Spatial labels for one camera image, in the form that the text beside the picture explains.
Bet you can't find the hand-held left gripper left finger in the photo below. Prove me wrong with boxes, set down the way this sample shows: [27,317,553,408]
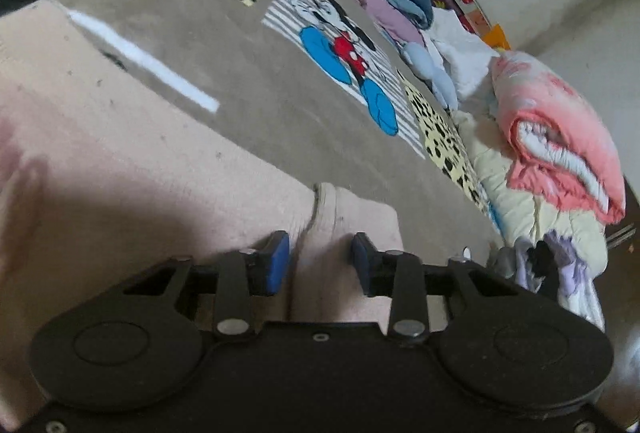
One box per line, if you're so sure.
[122,230,291,342]

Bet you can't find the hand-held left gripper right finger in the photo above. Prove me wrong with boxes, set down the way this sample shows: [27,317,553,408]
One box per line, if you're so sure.
[350,233,522,343]

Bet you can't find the pink sweater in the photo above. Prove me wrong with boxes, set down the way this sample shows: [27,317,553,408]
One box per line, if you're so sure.
[0,0,406,420]

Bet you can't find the purple and black clothes pile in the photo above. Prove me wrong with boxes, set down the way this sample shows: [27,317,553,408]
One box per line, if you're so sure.
[492,230,607,330]

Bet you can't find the cream quilt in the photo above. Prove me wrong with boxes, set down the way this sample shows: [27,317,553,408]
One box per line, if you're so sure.
[452,110,609,275]

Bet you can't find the light blue cloth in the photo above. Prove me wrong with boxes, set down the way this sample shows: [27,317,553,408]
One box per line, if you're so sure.
[402,42,459,110]

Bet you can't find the tan cartoon printed blanket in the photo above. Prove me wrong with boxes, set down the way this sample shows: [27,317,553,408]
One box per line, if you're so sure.
[0,0,502,255]

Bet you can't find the white cloth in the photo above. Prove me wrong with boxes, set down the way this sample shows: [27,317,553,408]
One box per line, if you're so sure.
[425,8,501,102]

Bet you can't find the pink folded quilt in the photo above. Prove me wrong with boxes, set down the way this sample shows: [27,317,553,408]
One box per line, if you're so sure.
[490,50,627,225]

